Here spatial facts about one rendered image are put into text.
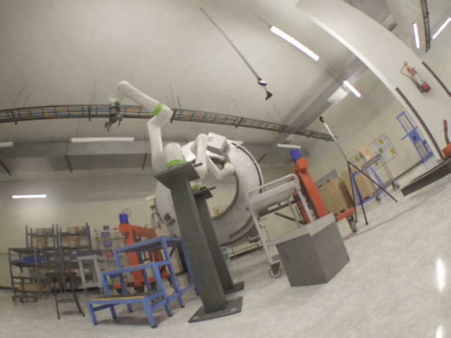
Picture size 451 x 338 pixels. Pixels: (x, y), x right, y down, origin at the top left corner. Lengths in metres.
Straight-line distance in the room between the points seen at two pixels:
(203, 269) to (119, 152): 4.83
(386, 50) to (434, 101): 1.07
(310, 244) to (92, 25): 4.32
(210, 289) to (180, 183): 0.67
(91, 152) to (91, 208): 2.62
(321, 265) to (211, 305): 0.63
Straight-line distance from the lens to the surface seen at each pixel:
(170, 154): 1.33
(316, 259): 0.99
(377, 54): 3.51
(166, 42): 4.23
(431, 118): 3.15
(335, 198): 8.13
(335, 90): 6.66
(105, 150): 5.63
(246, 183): 2.25
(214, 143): 2.40
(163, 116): 1.60
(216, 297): 1.14
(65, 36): 4.35
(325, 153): 11.07
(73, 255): 6.68
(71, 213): 7.67
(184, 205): 1.17
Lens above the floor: 0.34
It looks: 24 degrees up
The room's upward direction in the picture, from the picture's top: 20 degrees counter-clockwise
